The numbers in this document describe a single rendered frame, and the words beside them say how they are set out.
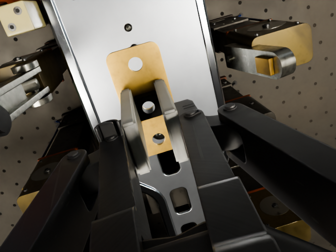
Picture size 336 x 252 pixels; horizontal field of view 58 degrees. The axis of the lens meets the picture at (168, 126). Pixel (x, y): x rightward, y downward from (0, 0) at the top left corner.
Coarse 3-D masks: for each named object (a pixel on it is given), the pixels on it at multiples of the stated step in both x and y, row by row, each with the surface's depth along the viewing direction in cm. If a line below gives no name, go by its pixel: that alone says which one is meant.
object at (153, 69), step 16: (128, 48) 21; (144, 48) 21; (112, 64) 21; (144, 64) 21; (160, 64) 21; (112, 80) 21; (128, 80) 22; (144, 80) 22; (144, 96) 21; (144, 112) 22; (160, 112) 22; (144, 128) 23; (160, 128) 23; (160, 144) 24
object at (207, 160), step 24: (192, 120) 14; (192, 144) 12; (216, 144) 11; (192, 168) 10; (216, 168) 10; (216, 192) 8; (240, 192) 8; (216, 216) 7; (240, 216) 7; (216, 240) 6; (240, 240) 6; (264, 240) 6
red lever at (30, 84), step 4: (28, 80) 38; (32, 80) 39; (36, 80) 39; (24, 84) 38; (28, 84) 38; (32, 84) 39; (36, 84) 39; (24, 88) 38; (28, 88) 38; (32, 88) 39; (36, 88) 39; (28, 92) 39; (32, 92) 39
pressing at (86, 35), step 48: (48, 0) 41; (96, 0) 42; (144, 0) 43; (192, 0) 44; (96, 48) 45; (192, 48) 46; (96, 96) 47; (192, 96) 49; (144, 192) 55; (192, 192) 56
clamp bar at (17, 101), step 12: (24, 72) 37; (36, 72) 39; (0, 84) 33; (12, 84) 33; (0, 96) 32; (12, 96) 34; (24, 96) 37; (36, 96) 38; (0, 108) 26; (12, 108) 34; (24, 108) 34; (0, 120) 26; (12, 120) 32; (0, 132) 26
